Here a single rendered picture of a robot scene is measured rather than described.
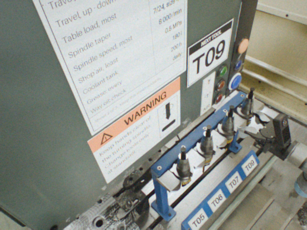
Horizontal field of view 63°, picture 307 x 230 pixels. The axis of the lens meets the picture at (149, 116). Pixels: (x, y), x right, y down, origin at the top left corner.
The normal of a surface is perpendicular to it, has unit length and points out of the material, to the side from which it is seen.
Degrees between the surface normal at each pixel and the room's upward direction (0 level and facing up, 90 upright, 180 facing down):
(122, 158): 90
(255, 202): 8
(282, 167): 24
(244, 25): 90
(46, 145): 90
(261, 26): 90
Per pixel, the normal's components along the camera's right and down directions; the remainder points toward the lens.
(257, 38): -0.74, 0.54
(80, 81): 0.67, 0.51
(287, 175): -0.39, -0.38
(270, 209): 0.01, -0.73
